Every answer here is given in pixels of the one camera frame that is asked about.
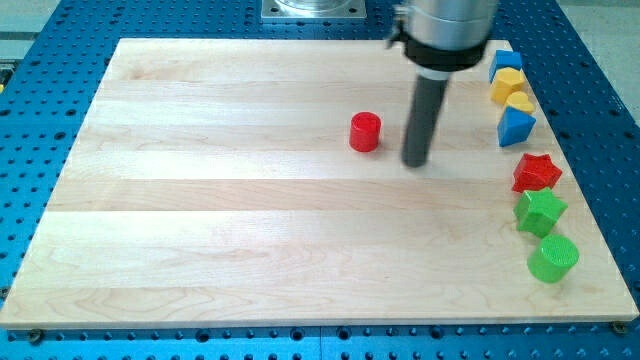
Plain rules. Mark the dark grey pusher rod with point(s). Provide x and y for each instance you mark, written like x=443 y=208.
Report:
x=423 y=116

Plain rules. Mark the red star block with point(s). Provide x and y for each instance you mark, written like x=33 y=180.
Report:
x=535 y=172

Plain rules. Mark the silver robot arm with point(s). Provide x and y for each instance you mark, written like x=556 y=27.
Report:
x=440 y=37

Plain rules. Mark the green star block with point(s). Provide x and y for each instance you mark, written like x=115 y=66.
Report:
x=538 y=211

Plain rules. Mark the red cylinder block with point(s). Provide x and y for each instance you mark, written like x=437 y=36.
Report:
x=365 y=131

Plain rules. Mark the yellow hexagon block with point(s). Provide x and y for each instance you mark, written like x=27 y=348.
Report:
x=505 y=82

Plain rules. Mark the blue cube block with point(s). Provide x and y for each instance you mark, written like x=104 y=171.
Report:
x=504 y=59

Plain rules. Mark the yellow heart block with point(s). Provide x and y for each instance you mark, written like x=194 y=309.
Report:
x=520 y=101

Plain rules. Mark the blue triangle block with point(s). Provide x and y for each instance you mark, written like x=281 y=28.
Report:
x=514 y=127

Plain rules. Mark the green cylinder block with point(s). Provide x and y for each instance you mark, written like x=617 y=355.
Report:
x=554 y=257

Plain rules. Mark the light wooden board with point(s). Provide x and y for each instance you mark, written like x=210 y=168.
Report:
x=212 y=184

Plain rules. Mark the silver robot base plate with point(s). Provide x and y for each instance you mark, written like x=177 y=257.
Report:
x=313 y=9

